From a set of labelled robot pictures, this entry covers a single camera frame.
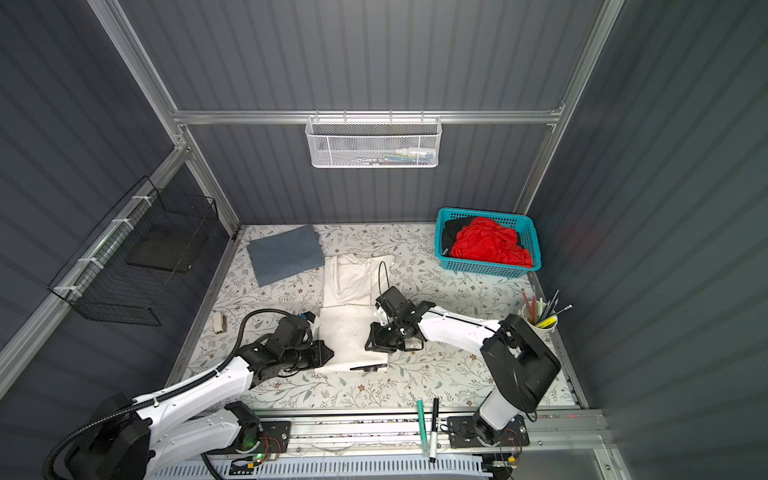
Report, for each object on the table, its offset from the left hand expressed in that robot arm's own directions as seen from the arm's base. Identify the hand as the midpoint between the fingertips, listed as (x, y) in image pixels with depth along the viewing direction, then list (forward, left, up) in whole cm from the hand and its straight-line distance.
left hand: (335, 354), depth 83 cm
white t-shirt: (+25, -3, -3) cm, 26 cm away
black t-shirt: (+45, -42, +2) cm, 62 cm away
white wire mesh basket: (+72, -13, +24) cm, 77 cm away
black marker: (-20, -25, -3) cm, 33 cm away
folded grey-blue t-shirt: (+43, +22, -5) cm, 49 cm away
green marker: (-20, -23, -3) cm, 30 cm away
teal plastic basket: (+44, -68, +5) cm, 81 cm away
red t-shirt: (+39, -53, +3) cm, 66 cm away
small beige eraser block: (+13, +37, -2) cm, 39 cm away
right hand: (0, -10, +1) cm, 10 cm away
